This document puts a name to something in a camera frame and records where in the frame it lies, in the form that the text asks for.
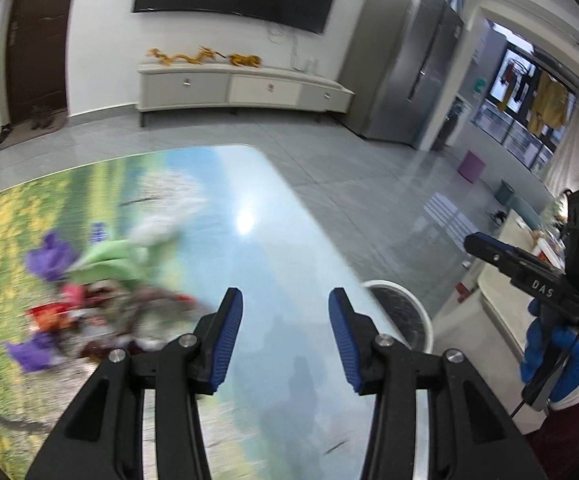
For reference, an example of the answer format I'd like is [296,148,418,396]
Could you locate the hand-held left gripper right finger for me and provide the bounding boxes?
[328,287,545,480]

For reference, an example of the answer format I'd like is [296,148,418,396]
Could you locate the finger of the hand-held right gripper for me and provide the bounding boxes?
[463,232,535,283]

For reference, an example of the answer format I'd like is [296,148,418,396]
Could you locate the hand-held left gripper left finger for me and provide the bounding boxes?
[24,286,244,480]

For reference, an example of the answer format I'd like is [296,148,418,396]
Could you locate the white round stool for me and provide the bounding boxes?
[362,280,435,353]

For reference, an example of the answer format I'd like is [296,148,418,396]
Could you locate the white tissue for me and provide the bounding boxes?
[130,215,183,246]

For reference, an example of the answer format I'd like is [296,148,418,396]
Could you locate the green plastic bag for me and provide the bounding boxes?
[72,237,155,286]

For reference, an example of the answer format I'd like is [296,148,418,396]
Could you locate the pink wrapper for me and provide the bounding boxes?
[62,282,88,306]

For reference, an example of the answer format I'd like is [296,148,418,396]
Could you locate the red snack packet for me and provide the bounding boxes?
[27,305,83,333]

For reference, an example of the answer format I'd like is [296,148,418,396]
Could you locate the large purple wrapper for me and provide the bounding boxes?
[26,232,78,282]

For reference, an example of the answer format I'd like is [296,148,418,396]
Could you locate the small purple wrapper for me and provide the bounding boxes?
[2,332,63,373]

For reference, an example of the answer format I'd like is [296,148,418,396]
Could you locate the person's right hand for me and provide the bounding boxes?
[519,300,579,403]

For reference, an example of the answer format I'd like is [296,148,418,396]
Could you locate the beige side table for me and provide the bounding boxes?
[472,210,570,361]

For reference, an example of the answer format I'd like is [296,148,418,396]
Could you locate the teal chair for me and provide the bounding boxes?
[512,195,545,231]

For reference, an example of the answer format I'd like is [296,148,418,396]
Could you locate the balcony window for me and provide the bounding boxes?
[469,20,579,173]

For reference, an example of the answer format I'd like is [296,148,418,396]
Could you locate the hanging yellow clothes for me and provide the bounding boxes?
[527,72,570,135]

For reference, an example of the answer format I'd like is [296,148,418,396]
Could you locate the grey refrigerator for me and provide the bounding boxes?
[344,0,465,148]

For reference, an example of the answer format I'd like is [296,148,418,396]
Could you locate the white television cabinet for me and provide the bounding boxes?
[137,62,355,128]

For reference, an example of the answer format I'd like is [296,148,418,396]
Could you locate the golden tiger figurine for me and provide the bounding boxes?
[228,53,263,69]

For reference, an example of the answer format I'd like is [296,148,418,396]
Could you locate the golden dragon figurine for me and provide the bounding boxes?
[148,46,225,67]

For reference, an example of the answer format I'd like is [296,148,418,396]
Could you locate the pair of brown shoes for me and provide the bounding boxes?
[28,105,55,130]

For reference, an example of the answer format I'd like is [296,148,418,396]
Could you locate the dark brown entrance door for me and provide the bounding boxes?
[7,0,80,126]

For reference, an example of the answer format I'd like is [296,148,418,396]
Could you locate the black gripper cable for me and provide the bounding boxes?
[509,280,579,416]

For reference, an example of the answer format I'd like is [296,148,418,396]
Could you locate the television power cable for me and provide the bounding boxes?
[268,24,316,72]

